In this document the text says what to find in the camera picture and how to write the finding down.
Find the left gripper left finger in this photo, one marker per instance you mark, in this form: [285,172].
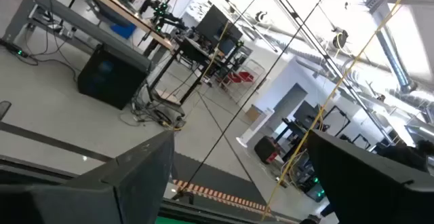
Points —
[112,190]

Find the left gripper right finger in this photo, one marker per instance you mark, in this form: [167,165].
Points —
[373,186]

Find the black computer tower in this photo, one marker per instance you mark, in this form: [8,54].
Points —
[112,78]
[317,191]

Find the green table mat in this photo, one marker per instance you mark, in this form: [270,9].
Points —
[169,221]

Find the hazard striped black floor mat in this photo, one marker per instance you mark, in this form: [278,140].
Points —
[210,180]

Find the black monitor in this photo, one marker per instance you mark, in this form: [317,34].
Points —
[305,113]
[212,23]

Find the black bin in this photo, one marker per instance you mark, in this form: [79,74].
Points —
[264,149]

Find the white floor-standing unit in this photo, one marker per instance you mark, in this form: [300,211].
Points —
[257,125]

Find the cardboard box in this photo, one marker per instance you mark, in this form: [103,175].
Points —
[253,113]

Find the blue bin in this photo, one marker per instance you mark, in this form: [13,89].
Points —
[123,30]

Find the red chair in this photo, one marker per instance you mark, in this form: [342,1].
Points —
[246,76]
[234,78]

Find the black power strip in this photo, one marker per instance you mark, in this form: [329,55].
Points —
[13,48]

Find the gray workbench wooden top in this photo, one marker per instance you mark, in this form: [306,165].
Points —
[68,17]

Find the silver ventilation duct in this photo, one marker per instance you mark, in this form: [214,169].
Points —
[396,68]

